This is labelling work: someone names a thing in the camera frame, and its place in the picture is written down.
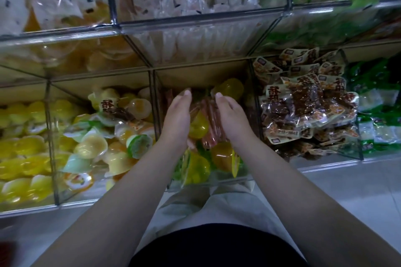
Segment person's left hand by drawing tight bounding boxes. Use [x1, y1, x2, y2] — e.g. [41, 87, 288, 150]
[160, 88, 194, 153]

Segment person's right hand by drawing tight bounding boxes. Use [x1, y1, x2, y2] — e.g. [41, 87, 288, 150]
[215, 91, 257, 149]

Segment pile of brown snack packets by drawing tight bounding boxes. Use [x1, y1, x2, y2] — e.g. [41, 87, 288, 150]
[252, 48, 361, 161]

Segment pile of pastel jelly cups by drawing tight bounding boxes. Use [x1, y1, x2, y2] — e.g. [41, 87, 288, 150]
[59, 87, 154, 192]

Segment pile of green bamboo packets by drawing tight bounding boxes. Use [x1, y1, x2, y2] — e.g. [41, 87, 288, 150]
[351, 57, 401, 155]

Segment pile of yellow jelly cups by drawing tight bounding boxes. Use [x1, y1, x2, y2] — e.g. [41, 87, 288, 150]
[0, 98, 60, 208]

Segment person's left forearm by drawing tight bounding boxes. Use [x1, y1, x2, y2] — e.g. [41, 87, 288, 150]
[31, 140, 190, 267]

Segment person's right forearm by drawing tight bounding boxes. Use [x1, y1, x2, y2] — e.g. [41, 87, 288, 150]
[235, 135, 401, 267]

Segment light grey shorts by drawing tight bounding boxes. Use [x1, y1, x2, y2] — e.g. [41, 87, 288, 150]
[135, 179, 298, 255]

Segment black shirt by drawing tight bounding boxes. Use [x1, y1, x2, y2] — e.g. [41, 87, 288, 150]
[128, 223, 311, 267]

